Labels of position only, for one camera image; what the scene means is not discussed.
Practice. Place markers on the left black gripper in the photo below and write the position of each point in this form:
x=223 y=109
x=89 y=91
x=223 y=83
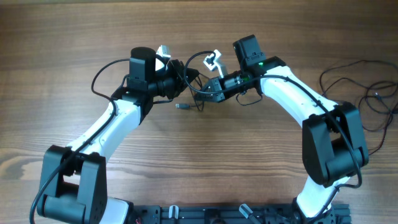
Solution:
x=178 y=70

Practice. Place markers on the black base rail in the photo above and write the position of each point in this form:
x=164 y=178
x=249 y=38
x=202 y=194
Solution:
x=267 y=214

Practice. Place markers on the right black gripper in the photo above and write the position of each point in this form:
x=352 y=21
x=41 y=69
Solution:
x=216 y=84

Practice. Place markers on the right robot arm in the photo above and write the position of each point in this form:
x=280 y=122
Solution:
x=333 y=144

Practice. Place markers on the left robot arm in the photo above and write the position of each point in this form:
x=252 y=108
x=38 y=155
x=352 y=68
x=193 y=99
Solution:
x=73 y=183

